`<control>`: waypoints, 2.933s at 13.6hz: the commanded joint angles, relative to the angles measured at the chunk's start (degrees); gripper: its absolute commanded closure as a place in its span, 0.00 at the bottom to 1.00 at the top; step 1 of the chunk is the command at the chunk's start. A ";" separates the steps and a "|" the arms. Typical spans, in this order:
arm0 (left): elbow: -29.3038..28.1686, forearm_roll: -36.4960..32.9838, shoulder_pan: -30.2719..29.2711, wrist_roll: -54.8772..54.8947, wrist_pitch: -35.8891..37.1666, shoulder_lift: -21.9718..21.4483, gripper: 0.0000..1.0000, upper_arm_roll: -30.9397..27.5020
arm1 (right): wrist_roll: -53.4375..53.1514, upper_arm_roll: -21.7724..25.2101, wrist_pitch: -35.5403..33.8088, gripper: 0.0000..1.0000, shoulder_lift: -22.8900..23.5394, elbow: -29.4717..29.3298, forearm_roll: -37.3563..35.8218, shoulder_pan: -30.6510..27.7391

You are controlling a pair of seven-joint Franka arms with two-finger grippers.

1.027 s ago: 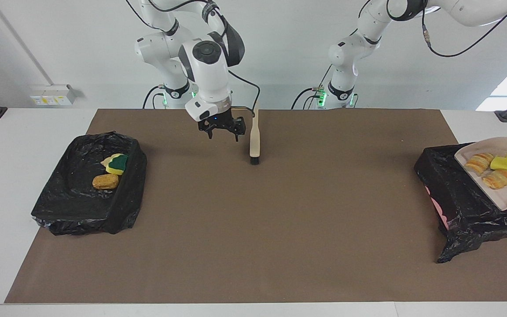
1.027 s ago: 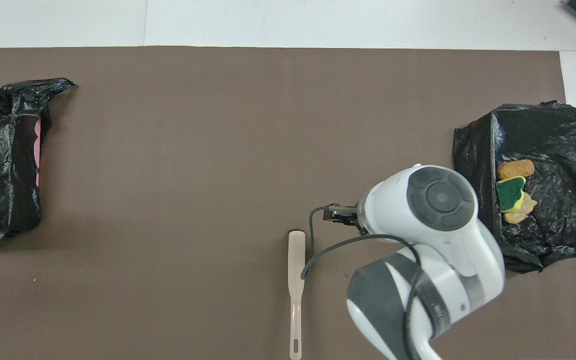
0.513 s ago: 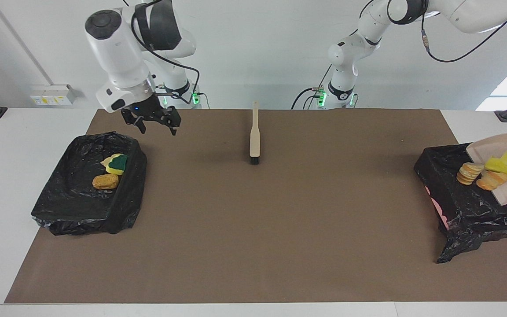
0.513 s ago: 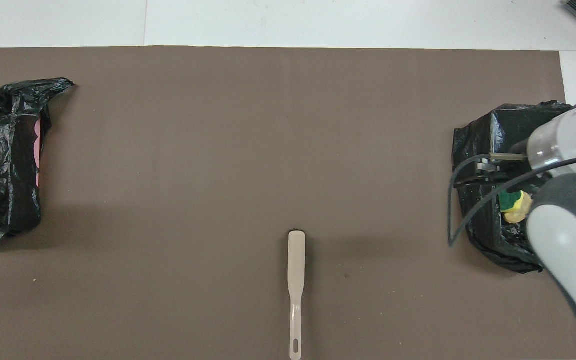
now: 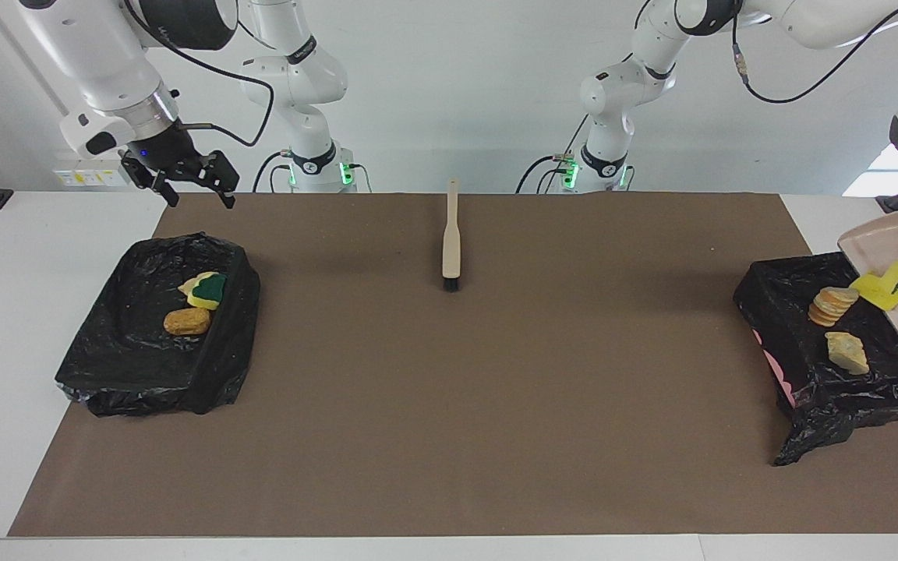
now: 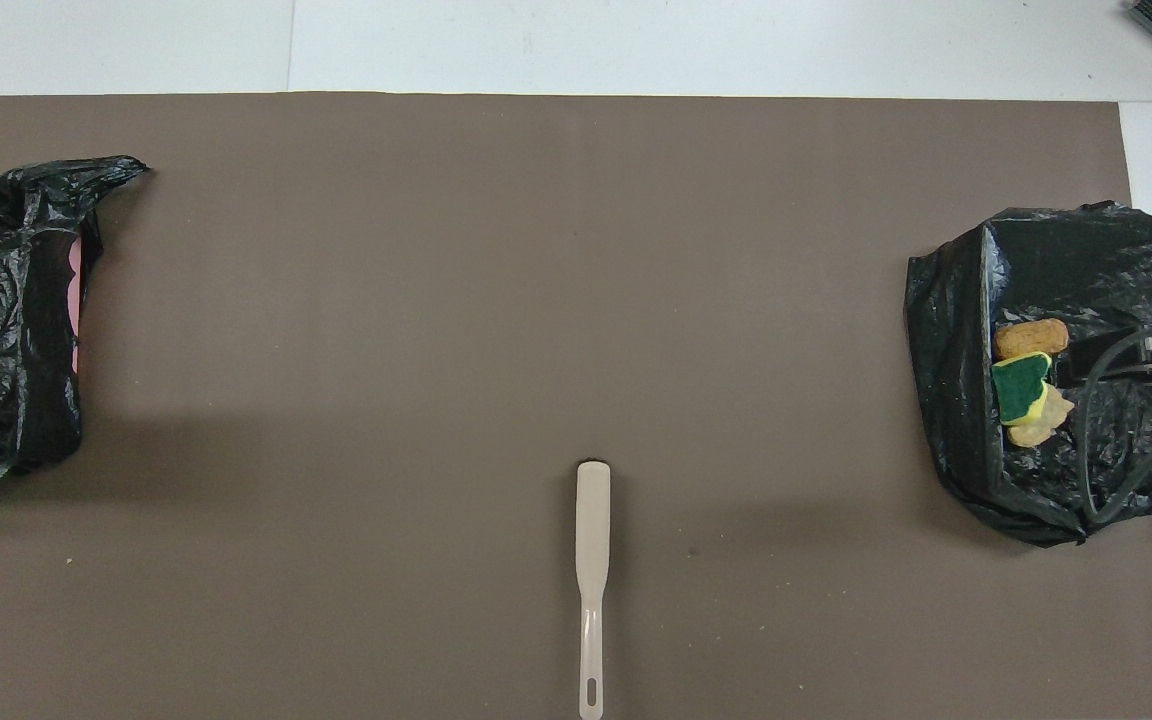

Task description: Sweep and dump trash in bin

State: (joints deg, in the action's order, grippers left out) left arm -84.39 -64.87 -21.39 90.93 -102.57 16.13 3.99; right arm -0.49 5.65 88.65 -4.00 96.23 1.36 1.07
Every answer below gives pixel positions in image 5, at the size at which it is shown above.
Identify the notched yellow green sponge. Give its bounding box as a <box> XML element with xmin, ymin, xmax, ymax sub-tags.
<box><xmin>186</xmin><ymin>272</ymin><xmax>228</xmax><ymax>311</ymax></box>

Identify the beige hand brush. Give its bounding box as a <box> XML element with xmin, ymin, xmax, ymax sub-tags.
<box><xmin>441</xmin><ymin>178</ymin><xmax>461</xmax><ymax>293</ymax></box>

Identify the brown bread bun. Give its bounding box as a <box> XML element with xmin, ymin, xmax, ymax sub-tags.
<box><xmin>163</xmin><ymin>307</ymin><xmax>212</xmax><ymax>337</ymax></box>

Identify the yellow sponge wedge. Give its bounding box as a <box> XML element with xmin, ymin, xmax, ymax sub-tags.
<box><xmin>849</xmin><ymin>270</ymin><xmax>898</xmax><ymax>312</ymax></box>

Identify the white wall socket box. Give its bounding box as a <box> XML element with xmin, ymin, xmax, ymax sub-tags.
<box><xmin>53</xmin><ymin>156</ymin><xmax>136</xmax><ymax>188</ymax></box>

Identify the black bag lined bin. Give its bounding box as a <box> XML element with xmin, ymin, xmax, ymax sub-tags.
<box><xmin>55</xmin><ymin>231</ymin><xmax>261</xmax><ymax>418</ymax></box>

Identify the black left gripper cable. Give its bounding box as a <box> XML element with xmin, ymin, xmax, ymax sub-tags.
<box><xmin>632</xmin><ymin>0</ymin><xmax>898</xmax><ymax>105</ymax></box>

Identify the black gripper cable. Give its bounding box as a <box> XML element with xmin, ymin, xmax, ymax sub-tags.
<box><xmin>632</xmin><ymin>0</ymin><xmax>898</xmax><ymax>105</ymax></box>
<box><xmin>122</xmin><ymin>0</ymin><xmax>275</xmax><ymax>149</ymax></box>

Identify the pink bin with black bag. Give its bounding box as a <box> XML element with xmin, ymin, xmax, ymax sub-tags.
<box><xmin>733</xmin><ymin>250</ymin><xmax>898</xmax><ymax>467</ymax></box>

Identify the brown table mat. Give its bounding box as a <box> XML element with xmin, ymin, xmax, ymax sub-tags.
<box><xmin>9</xmin><ymin>192</ymin><xmax>898</xmax><ymax>538</ymax></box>

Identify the pale torn croissant piece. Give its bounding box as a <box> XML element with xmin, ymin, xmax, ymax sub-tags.
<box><xmin>825</xmin><ymin>331</ymin><xmax>871</xmax><ymax>376</ymax></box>

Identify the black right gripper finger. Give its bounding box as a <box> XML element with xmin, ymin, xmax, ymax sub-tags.
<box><xmin>196</xmin><ymin>150</ymin><xmax>240</xmax><ymax>209</ymax></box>
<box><xmin>120</xmin><ymin>154</ymin><xmax>181</xmax><ymax>208</ymax></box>

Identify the black base cable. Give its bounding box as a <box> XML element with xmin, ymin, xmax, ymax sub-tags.
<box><xmin>253</xmin><ymin>150</ymin><xmax>294</xmax><ymax>193</ymax></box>
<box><xmin>517</xmin><ymin>113</ymin><xmax>594</xmax><ymax>194</ymax></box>

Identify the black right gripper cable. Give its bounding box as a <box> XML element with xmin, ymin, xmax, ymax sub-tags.
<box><xmin>122</xmin><ymin>0</ymin><xmax>275</xmax><ymax>149</ymax></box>

